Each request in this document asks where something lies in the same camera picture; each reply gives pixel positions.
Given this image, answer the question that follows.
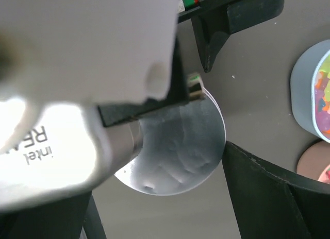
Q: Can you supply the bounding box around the blue tray of translucent candies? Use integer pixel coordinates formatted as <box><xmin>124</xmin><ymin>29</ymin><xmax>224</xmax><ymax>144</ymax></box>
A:
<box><xmin>290</xmin><ymin>40</ymin><xmax>329</xmax><ymax>142</ymax></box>

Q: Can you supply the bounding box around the pink tray of opaque candies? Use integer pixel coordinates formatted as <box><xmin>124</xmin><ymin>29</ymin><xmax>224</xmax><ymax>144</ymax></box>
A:
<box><xmin>296</xmin><ymin>141</ymin><xmax>329</xmax><ymax>184</ymax></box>

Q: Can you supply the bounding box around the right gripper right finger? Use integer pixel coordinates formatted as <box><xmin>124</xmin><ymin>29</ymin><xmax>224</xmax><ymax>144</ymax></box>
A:
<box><xmin>222</xmin><ymin>142</ymin><xmax>329</xmax><ymax>238</ymax></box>

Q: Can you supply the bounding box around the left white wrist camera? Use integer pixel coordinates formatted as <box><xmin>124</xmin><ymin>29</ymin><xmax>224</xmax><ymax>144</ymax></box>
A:
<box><xmin>1</xmin><ymin>0</ymin><xmax>179</xmax><ymax>213</ymax></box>

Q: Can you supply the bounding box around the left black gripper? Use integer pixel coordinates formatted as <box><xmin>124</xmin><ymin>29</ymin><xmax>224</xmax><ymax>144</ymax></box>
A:
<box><xmin>98</xmin><ymin>0</ymin><xmax>284</xmax><ymax>127</ymax></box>

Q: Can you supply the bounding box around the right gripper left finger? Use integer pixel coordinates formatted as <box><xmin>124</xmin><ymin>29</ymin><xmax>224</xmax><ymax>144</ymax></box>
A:
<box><xmin>1</xmin><ymin>192</ymin><xmax>107</xmax><ymax>238</ymax></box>

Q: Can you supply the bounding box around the clear round jar lid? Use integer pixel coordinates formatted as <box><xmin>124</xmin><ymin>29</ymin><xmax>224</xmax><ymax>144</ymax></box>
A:
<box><xmin>115</xmin><ymin>89</ymin><xmax>226</xmax><ymax>196</ymax></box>

